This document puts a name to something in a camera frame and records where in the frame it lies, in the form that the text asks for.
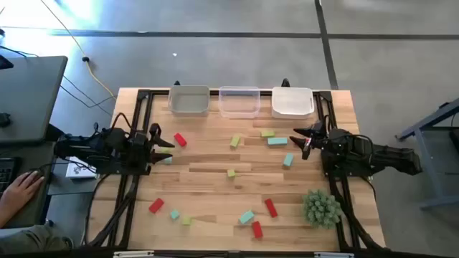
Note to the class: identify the black device with red light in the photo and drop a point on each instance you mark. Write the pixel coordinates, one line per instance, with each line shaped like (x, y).
(5, 62)

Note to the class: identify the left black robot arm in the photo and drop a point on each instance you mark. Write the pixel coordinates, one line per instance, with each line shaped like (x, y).
(86, 148)

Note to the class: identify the person's hand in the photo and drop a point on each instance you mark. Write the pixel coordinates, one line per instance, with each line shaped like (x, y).
(23, 186)

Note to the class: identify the small light blue block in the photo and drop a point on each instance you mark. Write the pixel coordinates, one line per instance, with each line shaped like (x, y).
(168, 161)
(174, 214)

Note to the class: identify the black keyboard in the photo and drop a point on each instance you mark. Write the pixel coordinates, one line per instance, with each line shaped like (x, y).
(6, 172)

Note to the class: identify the black aluminium table frame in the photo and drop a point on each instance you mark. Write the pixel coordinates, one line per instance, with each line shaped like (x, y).
(325, 96)

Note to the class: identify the white plastic bin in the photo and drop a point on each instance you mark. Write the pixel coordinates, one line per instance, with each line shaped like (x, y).
(293, 102)

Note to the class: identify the clear plastic bin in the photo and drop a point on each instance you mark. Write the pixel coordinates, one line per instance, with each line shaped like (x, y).
(239, 102)

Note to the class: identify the dark desk top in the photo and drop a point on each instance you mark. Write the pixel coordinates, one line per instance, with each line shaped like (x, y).
(32, 152)

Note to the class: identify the green artificial plant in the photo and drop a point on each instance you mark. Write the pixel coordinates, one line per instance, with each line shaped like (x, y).
(321, 209)

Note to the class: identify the beige-grey plastic bin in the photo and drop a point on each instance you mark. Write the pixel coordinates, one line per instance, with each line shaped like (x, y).
(188, 100)

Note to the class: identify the white printed paper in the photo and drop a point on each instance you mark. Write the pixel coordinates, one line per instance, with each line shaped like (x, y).
(77, 172)

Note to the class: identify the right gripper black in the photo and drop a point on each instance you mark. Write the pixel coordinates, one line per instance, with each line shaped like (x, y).
(321, 138)

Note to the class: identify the red block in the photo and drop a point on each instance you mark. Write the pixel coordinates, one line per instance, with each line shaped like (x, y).
(257, 229)
(180, 139)
(271, 208)
(156, 205)

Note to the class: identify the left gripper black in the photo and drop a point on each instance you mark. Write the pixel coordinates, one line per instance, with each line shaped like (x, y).
(140, 150)

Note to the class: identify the grey desk top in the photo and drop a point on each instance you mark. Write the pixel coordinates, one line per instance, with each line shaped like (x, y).
(32, 96)

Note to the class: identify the person's leg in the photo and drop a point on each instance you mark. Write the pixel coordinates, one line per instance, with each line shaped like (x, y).
(32, 240)

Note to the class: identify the blue-grey metal table frame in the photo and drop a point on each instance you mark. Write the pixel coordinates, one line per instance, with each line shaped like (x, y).
(427, 168)

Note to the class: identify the small black desk device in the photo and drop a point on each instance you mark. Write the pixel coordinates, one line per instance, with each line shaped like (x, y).
(4, 119)

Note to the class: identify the person's forearm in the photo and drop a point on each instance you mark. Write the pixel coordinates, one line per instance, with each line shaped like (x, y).
(7, 211)

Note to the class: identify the long green block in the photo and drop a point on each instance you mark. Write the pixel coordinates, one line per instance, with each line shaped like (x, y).
(235, 141)
(268, 133)

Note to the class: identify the long light blue block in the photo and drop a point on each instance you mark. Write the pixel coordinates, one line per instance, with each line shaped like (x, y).
(246, 216)
(288, 160)
(277, 141)

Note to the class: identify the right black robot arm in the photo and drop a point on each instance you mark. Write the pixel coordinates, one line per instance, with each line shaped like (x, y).
(391, 157)

